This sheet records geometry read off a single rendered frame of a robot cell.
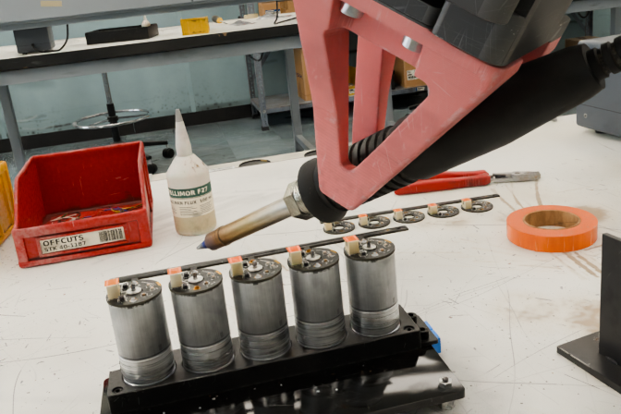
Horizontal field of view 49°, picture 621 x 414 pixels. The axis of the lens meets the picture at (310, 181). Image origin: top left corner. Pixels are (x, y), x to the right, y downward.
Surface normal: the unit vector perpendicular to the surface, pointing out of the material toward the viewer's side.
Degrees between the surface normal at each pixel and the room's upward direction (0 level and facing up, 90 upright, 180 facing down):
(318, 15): 108
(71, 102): 90
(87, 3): 90
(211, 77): 90
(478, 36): 90
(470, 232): 0
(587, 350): 0
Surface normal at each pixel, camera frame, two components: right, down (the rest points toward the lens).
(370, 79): -0.51, 0.26
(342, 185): -0.58, 0.43
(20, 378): -0.10, -0.95
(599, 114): -0.95, 0.18
